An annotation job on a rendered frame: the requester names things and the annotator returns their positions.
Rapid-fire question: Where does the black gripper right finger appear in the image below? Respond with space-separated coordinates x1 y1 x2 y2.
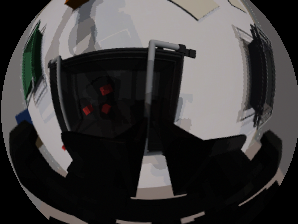
160 117 247 196

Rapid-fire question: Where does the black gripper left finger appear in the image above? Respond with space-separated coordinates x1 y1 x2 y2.
61 117 148 197

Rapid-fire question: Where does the beige flat panel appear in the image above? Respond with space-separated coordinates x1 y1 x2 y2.
169 0 218 20
227 0 246 12

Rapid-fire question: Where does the small red block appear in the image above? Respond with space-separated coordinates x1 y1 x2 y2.
100 84 113 96
82 104 94 115

